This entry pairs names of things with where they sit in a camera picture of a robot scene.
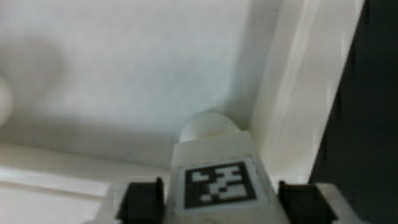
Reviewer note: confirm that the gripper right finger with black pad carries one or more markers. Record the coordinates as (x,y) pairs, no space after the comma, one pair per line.
(315,204)

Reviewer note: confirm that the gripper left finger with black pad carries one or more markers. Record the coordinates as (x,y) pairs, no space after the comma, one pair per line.
(132,204)

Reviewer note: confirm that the white table leg with tag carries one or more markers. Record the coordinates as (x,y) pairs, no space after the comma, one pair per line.
(220,192)

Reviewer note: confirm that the white square tabletop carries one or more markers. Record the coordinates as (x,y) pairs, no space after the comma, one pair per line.
(116,67)

